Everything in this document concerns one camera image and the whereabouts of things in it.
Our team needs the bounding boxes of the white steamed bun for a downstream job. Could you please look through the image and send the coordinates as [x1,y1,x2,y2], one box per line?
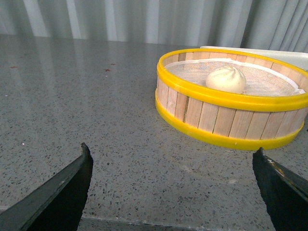
[205,66,246,94]

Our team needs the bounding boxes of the white rectangular tray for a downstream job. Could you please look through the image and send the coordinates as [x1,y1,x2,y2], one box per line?
[201,46,308,71]

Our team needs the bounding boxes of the grey pleated curtain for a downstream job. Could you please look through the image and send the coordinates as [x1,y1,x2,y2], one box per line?
[0,0,308,52]

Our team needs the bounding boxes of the yellow-rimmed wooden steamer basket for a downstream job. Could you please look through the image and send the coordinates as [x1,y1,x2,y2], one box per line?
[155,48,308,151]

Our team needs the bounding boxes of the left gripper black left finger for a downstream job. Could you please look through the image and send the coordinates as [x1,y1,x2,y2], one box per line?
[0,143,93,231]

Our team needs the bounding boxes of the white steamer liner cloth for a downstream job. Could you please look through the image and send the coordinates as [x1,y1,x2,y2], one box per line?
[166,58,306,97]

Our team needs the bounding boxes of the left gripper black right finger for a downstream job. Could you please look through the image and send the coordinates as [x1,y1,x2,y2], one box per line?
[253,148,308,231]

